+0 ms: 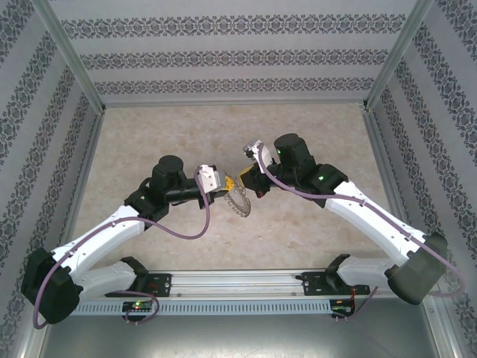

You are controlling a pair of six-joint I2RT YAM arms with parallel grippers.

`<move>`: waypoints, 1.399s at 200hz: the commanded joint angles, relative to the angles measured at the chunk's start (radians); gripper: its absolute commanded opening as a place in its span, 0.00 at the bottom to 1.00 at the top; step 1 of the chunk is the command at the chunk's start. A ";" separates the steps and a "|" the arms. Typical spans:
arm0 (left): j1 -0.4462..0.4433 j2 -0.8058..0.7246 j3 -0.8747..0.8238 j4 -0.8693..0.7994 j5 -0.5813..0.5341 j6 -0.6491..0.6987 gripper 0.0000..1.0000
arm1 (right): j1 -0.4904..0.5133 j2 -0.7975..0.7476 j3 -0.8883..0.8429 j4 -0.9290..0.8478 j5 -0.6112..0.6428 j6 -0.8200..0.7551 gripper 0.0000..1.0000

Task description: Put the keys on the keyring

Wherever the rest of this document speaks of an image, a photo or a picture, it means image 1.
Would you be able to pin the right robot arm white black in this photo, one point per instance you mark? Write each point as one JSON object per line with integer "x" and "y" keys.
{"x": 372, "y": 223}

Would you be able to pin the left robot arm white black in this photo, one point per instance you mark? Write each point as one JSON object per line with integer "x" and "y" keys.
{"x": 97, "y": 238}

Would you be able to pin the small controller board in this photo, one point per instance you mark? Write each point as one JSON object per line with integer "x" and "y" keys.
{"x": 138, "y": 306}
{"x": 341, "y": 310}

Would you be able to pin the aluminium frame side rail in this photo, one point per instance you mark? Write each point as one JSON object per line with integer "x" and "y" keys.
{"x": 87, "y": 156}
{"x": 387, "y": 149}

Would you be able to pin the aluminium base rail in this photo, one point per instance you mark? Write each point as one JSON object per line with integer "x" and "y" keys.
{"x": 238, "y": 283}

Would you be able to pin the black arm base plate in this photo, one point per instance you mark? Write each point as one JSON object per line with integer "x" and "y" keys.
{"x": 162, "y": 285}
{"x": 311, "y": 285}

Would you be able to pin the aluminium frame post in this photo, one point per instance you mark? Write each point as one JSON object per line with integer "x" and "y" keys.
{"x": 397, "y": 56}
{"x": 71, "y": 56}

